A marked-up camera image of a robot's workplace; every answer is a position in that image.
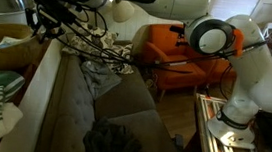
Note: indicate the paper booklet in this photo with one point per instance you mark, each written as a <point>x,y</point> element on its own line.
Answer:
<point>7,42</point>

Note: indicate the wooden bowl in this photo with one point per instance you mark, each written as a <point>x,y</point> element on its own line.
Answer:
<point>7,57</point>

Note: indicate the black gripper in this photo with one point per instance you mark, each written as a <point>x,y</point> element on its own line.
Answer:
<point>50,9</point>

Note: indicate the floor lamp white shade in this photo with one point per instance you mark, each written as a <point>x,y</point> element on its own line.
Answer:
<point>122,11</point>

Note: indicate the dark grey crumpled blanket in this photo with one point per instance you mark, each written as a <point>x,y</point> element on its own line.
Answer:
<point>112,144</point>

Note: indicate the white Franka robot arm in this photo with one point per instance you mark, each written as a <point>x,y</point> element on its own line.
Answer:
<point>259,81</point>

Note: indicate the wooden counter top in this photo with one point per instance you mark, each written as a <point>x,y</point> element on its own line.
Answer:
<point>27,72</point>

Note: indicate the grey fabric sofa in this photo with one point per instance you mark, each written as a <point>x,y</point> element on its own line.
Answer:
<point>72,113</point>

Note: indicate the leaf patterned cushion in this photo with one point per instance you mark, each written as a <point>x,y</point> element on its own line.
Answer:
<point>96,40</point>

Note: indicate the light grey cloth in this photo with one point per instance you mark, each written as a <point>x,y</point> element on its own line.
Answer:
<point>100,77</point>

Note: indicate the orange armchair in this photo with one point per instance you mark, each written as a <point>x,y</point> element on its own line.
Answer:
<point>176,70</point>

